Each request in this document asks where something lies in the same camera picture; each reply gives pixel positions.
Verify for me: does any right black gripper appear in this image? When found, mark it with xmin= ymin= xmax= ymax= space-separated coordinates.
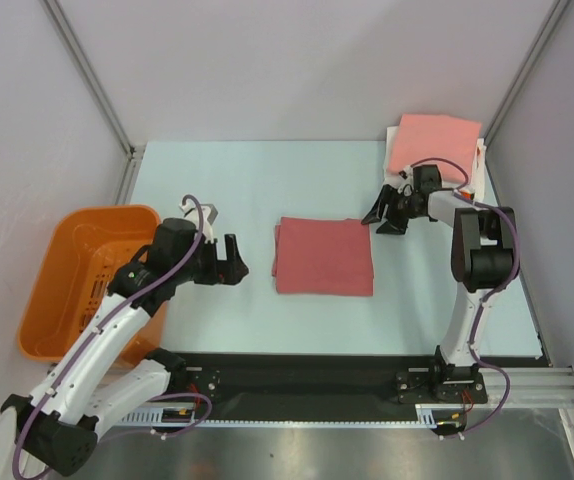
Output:
xmin=363 ymin=184 xmax=423 ymax=236

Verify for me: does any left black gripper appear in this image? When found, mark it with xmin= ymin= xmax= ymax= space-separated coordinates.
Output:
xmin=172 ymin=233 xmax=247 ymax=285

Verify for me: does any red t shirt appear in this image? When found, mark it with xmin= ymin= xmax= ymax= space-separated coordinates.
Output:
xmin=272 ymin=217 xmax=375 ymax=297

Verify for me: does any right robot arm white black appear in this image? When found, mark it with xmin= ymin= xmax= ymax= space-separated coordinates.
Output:
xmin=362 ymin=159 xmax=520 ymax=405

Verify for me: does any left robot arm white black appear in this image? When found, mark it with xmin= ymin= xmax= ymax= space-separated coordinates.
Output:
xmin=1 ymin=210 xmax=249 ymax=479

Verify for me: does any folded orange white t shirt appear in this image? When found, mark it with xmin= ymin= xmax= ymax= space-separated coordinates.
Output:
xmin=453 ymin=189 xmax=479 ymax=204

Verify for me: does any folded pink t shirt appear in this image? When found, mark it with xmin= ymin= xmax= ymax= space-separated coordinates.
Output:
xmin=393 ymin=113 xmax=482 ymax=184

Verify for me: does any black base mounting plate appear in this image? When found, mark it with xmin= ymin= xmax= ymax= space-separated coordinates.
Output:
xmin=168 ymin=353 xmax=488 ymax=423

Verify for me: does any orange plastic laundry basket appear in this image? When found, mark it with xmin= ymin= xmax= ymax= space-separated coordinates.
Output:
xmin=17 ymin=205 xmax=160 ymax=363

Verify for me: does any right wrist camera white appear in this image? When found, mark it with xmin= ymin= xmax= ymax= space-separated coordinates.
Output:
xmin=398 ymin=169 xmax=413 ymax=181

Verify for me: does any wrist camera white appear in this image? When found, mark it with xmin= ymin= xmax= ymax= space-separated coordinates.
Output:
xmin=178 ymin=201 xmax=218 ymax=244
xmin=398 ymin=169 xmax=413 ymax=181

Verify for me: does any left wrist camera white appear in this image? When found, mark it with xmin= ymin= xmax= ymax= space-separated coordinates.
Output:
xmin=178 ymin=201 xmax=218 ymax=244

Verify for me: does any white slotted cable duct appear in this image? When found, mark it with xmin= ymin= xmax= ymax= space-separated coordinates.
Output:
xmin=117 ymin=404 xmax=464 ymax=429

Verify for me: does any right aluminium frame post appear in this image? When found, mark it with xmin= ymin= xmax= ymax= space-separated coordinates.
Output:
xmin=484 ymin=0 xmax=572 ymax=147

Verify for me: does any aluminium frame post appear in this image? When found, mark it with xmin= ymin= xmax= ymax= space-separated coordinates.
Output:
xmin=40 ymin=0 xmax=134 ymax=158
xmin=484 ymin=0 xmax=572 ymax=147

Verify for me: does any left aluminium frame post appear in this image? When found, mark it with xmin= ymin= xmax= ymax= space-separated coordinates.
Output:
xmin=40 ymin=0 xmax=134 ymax=158

